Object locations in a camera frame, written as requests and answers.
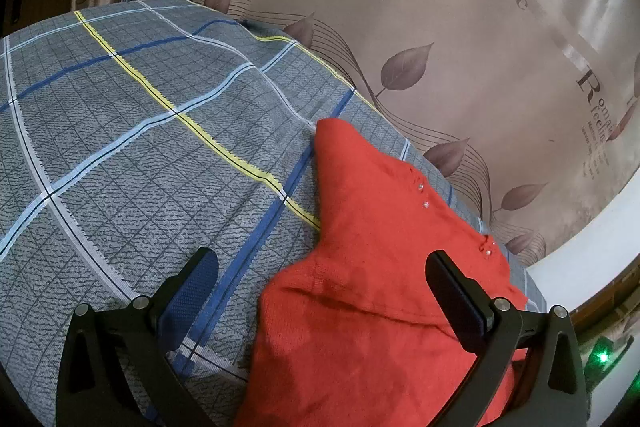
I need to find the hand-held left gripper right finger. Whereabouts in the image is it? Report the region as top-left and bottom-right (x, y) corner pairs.
(425, 250), (589, 427)

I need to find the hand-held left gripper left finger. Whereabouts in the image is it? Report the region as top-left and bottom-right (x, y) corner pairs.
(55, 248), (221, 427)

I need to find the grey plaid bed sheet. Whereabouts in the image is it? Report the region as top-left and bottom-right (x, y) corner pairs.
(0, 0), (546, 427)

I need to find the red knitted sweater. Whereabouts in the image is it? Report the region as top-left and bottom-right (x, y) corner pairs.
(235, 118), (528, 427)

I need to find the brown wooden door frame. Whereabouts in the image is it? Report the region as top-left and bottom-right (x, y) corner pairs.
(570, 257), (640, 338)

